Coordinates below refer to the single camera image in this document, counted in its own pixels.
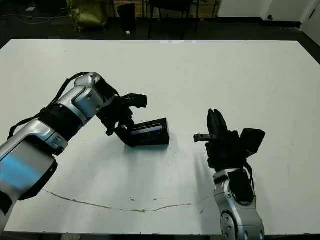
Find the black rectangular box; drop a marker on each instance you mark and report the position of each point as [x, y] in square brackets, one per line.
[150, 137]

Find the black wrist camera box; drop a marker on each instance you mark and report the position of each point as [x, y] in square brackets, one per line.
[136, 100]
[253, 142]

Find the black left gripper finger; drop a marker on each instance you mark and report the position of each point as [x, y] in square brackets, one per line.
[112, 130]
[129, 121]

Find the white door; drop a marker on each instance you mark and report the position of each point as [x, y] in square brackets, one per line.
[313, 25]

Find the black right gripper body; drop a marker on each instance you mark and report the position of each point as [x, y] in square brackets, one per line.
[225, 152]

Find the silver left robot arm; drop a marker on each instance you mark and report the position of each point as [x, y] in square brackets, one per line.
[82, 100]

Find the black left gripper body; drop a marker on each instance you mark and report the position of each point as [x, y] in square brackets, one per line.
[115, 112]

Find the white paper sheet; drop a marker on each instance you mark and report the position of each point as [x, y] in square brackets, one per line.
[31, 9]

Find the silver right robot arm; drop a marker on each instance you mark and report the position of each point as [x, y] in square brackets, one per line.
[240, 220]

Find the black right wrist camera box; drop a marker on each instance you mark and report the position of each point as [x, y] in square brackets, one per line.
[253, 142]

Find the black upright bag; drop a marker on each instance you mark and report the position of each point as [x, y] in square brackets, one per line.
[127, 17]

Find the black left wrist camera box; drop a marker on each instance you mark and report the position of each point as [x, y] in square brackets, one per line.
[136, 100]

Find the black mesh office chair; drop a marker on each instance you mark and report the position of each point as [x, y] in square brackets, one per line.
[172, 2]

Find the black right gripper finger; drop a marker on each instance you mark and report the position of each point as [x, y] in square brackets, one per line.
[221, 127]
[212, 123]

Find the yellow green bag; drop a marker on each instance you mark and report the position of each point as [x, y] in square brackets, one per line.
[90, 15]

